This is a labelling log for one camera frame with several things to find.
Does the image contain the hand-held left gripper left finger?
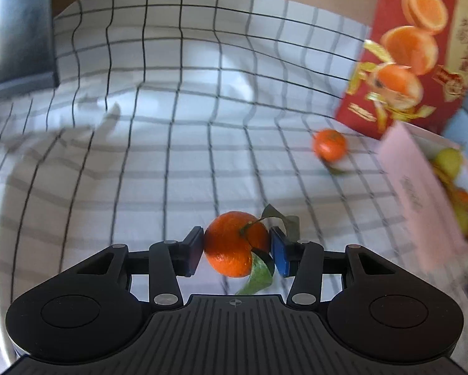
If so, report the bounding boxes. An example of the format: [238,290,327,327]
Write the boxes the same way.
[75,227,205,308]

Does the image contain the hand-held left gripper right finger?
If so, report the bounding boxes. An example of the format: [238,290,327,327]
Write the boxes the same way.
[270,227,397,307]

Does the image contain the mandarin with long leaves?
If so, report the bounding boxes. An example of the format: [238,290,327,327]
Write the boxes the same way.
[204,203,301,297]

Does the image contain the pink cardboard box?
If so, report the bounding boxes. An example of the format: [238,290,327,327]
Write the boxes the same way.
[376,121,468,278]

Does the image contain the small green pear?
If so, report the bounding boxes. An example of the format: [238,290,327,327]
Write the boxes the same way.
[431,147,464,179]

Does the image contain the white black checked cloth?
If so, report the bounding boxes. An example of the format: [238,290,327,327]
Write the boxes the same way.
[0,0,468,375]

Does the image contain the mandarin orange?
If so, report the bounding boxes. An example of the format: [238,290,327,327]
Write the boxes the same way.
[313,129,348,162]
[450,188,468,210]

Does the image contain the large green pear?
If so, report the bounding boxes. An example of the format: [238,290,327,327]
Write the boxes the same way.
[453,205,468,236]

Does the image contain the red printed food bag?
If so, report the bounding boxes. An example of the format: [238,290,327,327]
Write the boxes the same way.
[335,0,468,141]

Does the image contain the black monitor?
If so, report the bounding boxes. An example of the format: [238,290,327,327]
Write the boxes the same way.
[0,0,60,95]

